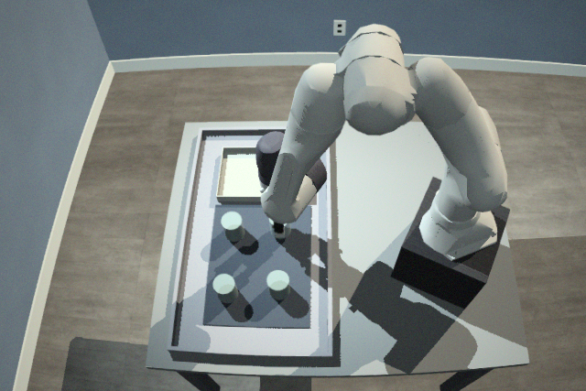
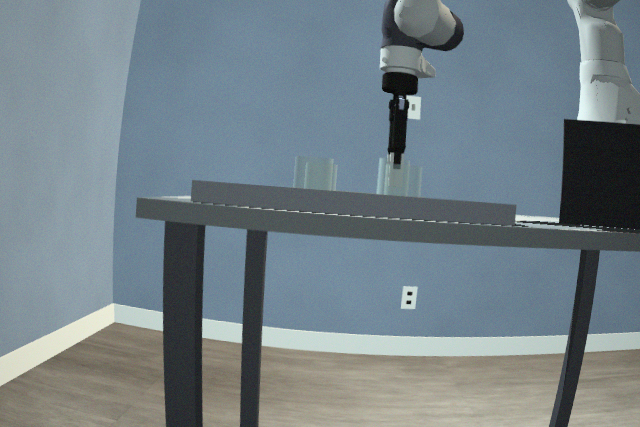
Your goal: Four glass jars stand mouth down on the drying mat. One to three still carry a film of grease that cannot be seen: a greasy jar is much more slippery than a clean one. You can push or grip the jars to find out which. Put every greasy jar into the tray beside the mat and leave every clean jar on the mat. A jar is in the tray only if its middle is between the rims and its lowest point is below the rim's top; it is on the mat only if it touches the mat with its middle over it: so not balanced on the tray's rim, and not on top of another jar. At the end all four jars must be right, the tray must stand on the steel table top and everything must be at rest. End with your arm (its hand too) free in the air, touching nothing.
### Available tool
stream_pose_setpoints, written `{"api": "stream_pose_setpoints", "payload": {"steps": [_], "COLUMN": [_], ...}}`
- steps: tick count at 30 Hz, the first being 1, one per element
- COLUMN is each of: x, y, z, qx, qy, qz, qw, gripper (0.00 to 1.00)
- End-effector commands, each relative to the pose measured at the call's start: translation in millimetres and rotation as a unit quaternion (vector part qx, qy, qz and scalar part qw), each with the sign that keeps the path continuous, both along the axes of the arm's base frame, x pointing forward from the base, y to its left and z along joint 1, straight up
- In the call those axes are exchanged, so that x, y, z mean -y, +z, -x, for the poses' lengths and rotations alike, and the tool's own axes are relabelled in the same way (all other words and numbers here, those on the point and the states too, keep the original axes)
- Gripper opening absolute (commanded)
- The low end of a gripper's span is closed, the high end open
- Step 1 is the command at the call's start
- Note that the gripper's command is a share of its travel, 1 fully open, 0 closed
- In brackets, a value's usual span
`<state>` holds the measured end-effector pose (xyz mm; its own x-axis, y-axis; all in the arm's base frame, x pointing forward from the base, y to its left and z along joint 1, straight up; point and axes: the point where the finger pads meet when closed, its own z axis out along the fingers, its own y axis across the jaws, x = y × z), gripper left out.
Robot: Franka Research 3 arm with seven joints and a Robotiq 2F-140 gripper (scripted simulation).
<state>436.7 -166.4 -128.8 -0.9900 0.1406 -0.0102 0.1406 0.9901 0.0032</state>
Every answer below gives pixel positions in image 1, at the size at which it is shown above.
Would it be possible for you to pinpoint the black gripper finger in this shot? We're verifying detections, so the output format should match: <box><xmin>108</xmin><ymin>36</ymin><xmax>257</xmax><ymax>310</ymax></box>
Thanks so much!
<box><xmin>272</xmin><ymin>223</ymin><xmax>285</xmax><ymax>238</ymax></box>

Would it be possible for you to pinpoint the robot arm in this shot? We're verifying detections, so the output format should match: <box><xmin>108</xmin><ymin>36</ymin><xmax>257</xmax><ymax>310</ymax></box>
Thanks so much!
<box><xmin>255</xmin><ymin>24</ymin><xmax>507</xmax><ymax>261</ymax></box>

